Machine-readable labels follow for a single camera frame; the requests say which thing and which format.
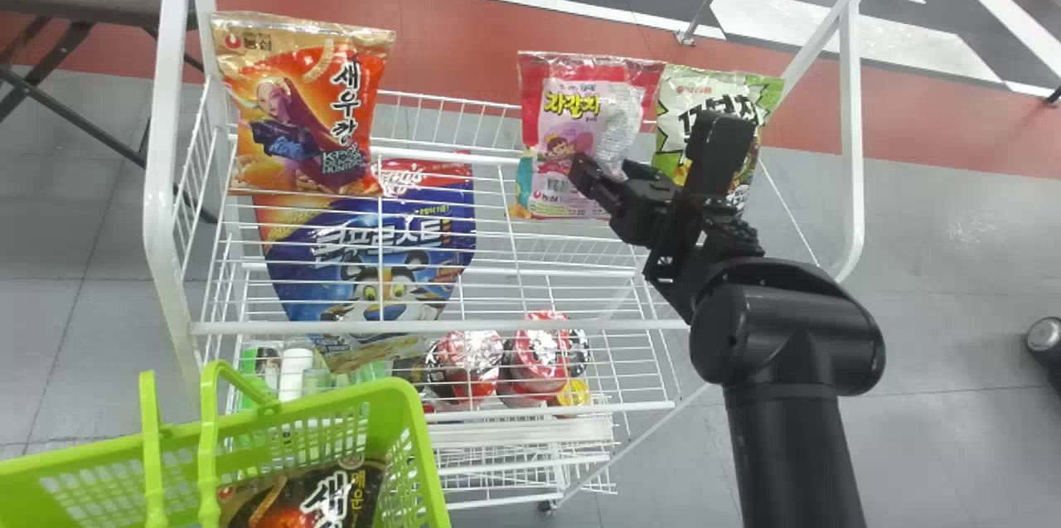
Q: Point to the black snack packet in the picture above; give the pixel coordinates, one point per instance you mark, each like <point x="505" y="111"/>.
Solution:
<point x="323" y="499"/>

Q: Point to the pink snack packet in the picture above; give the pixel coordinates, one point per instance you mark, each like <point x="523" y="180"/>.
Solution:
<point x="572" y="105"/>

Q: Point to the red noodle cup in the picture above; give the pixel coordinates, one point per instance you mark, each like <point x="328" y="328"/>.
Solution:
<point x="464" y="366"/>
<point x="539" y="354"/>

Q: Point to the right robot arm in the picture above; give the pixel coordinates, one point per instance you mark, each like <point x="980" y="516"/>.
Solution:
<point x="783" y="337"/>

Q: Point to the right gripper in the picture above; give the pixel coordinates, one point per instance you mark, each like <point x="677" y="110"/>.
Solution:
<point x="648" y="213"/>

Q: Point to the orange snack packet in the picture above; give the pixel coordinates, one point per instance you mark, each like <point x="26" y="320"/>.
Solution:
<point x="290" y="80"/>

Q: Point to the blue cereal bag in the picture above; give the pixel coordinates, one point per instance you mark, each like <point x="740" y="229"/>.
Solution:
<point x="390" y="254"/>

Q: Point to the white bottle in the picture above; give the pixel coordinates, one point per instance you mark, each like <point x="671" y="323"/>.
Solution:
<point x="295" y="370"/>

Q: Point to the green basket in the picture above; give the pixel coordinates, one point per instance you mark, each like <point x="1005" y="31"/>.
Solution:
<point x="273" y="437"/>

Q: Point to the yellow can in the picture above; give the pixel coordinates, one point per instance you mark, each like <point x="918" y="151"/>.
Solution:
<point x="574" y="392"/>

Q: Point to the green snack packet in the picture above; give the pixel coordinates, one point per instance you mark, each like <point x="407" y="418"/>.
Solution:
<point x="680" y="109"/>

